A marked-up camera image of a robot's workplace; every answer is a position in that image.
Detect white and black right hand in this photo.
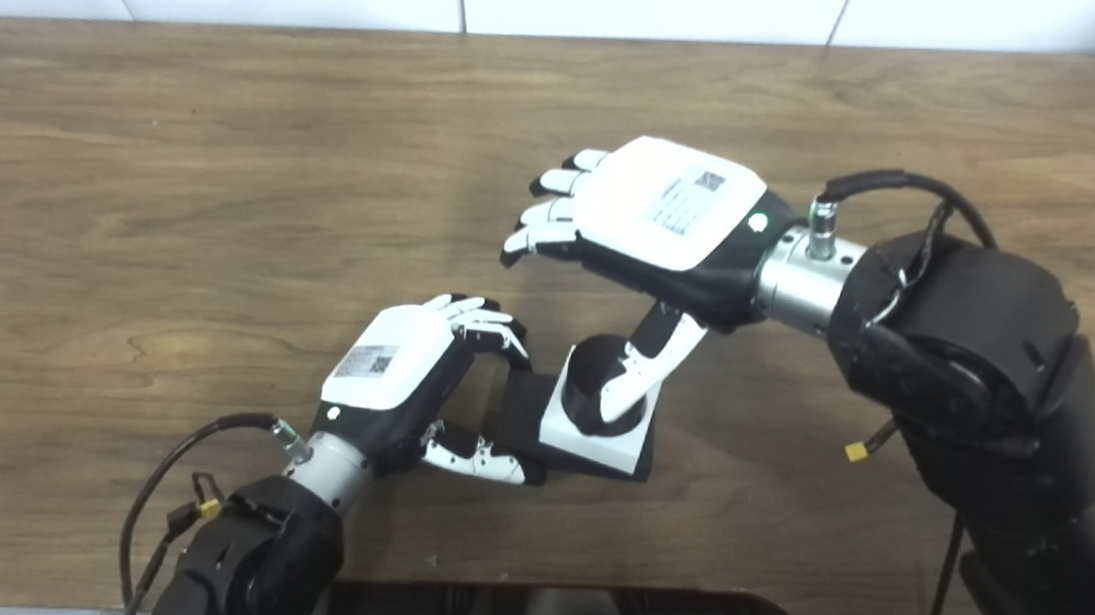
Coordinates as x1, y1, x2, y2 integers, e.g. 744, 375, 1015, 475
485, 123, 805, 441

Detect white and black left hand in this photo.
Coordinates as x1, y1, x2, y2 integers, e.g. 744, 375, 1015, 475
306, 281, 559, 489

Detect black peg with square base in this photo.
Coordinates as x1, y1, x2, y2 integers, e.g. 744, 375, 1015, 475
492, 324, 666, 484

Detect white square piece with hole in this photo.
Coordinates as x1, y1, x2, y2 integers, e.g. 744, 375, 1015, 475
535, 343, 660, 477

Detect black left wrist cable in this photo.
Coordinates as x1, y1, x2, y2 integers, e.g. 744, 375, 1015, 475
113, 400, 297, 615

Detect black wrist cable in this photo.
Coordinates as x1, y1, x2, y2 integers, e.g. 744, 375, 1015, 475
813, 163, 1005, 253
113, 400, 297, 615

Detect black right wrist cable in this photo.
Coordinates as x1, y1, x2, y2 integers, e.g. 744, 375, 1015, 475
813, 163, 1005, 253

